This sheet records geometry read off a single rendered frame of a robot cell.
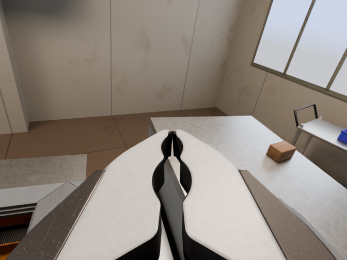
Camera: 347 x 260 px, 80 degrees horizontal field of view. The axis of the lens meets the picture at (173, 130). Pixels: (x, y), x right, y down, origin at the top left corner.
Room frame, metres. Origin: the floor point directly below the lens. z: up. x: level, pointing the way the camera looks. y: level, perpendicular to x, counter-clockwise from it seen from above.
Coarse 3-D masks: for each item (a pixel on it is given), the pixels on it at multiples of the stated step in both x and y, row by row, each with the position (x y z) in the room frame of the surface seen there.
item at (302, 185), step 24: (168, 120) 0.91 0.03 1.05; (192, 120) 0.95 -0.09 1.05; (216, 120) 0.99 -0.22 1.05; (240, 120) 1.04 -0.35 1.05; (216, 144) 0.75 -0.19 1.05; (240, 144) 0.79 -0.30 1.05; (264, 144) 0.82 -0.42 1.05; (168, 168) 0.59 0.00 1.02; (240, 168) 0.62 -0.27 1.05; (264, 168) 0.64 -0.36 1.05; (288, 168) 0.67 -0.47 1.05; (312, 168) 0.69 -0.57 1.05; (288, 192) 0.53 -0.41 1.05; (312, 192) 0.55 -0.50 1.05; (336, 192) 0.57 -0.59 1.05; (312, 216) 0.44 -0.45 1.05; (336, 216) 0.46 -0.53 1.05; (336, 240) 0.37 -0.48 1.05
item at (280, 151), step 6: (270, 144) 0.74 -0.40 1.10; (276, 144) 0.75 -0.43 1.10; (282, 144) 0.76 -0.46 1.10; (288, 144) 0.76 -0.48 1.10; (270, 150) 0.73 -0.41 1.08; (276, 150) 0.71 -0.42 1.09; (282, 150) 0.71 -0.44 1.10; (288, 150) 0.72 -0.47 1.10; (294, 150) 0.74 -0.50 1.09; (270, 156) 0.72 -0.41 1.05; (276, 156) 0.71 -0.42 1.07; (282, 156) 0.70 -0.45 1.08; (288, 156) 0.73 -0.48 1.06
